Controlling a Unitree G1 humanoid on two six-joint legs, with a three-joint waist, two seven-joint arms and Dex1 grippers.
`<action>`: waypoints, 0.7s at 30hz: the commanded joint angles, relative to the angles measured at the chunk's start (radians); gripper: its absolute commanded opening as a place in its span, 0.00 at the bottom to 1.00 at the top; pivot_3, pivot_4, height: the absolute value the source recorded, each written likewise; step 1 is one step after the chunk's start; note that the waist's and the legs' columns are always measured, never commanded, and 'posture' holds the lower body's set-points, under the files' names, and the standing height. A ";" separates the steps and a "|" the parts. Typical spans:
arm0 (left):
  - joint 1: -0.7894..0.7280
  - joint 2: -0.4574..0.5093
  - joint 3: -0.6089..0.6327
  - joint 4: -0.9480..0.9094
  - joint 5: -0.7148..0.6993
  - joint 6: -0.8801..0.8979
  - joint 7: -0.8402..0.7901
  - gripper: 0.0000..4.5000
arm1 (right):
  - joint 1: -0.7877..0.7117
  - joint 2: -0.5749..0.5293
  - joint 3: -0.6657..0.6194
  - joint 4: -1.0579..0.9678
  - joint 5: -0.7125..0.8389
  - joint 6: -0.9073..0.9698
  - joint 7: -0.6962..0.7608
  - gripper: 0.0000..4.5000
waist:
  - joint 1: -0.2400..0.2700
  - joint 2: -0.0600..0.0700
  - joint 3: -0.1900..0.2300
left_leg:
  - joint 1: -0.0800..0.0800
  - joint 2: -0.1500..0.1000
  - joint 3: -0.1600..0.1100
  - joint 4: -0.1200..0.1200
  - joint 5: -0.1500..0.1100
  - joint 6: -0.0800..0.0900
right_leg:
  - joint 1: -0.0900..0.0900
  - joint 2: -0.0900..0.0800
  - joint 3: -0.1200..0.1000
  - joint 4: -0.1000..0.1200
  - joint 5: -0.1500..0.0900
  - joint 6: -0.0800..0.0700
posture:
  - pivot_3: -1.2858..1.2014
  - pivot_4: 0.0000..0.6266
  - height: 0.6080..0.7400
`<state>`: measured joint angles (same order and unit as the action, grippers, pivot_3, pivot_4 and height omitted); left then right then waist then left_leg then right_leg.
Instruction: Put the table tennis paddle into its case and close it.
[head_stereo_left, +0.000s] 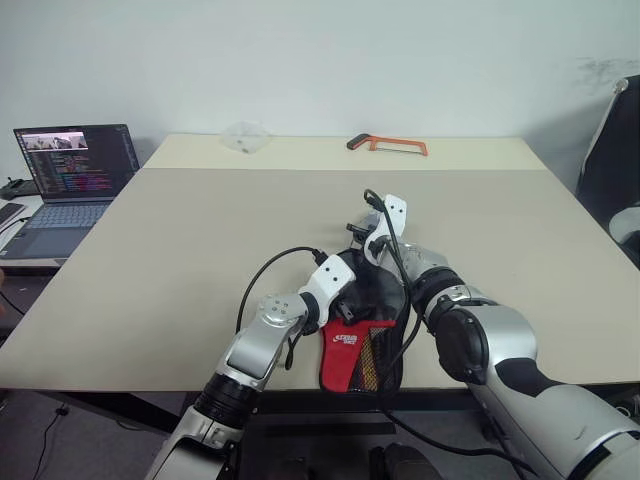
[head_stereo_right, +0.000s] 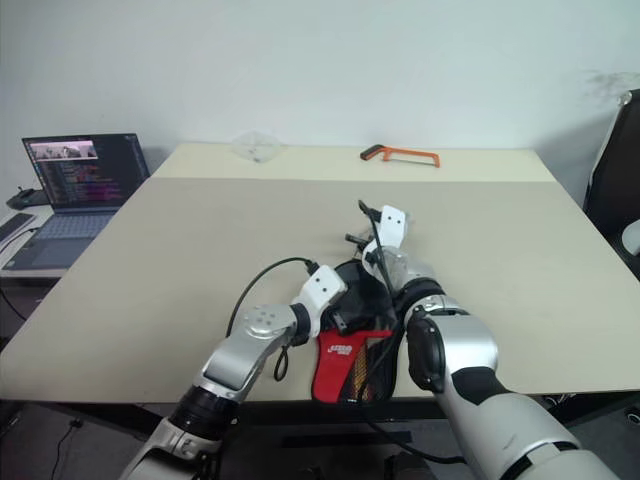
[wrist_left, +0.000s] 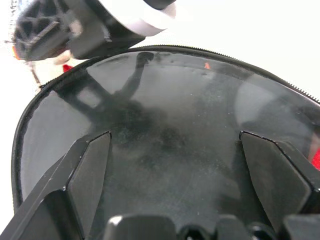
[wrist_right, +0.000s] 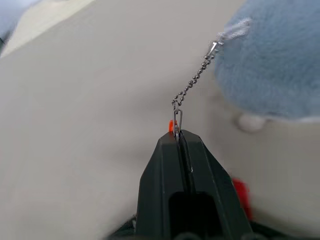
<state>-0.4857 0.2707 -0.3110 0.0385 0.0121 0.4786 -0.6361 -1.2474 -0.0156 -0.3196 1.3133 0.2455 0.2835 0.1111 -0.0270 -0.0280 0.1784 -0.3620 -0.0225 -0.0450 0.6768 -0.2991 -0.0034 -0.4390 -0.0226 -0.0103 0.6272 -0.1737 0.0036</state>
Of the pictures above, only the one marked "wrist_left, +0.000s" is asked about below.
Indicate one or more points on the black paddle case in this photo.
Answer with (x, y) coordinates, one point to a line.
(175, 112)

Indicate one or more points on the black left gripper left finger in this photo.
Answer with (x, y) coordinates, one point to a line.
(75, 187)

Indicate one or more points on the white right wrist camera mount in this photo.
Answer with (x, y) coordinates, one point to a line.
(140, 23)

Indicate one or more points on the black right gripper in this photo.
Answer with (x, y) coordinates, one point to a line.
(97, 35)

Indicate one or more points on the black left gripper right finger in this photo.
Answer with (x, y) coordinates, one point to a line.
(275, 180)

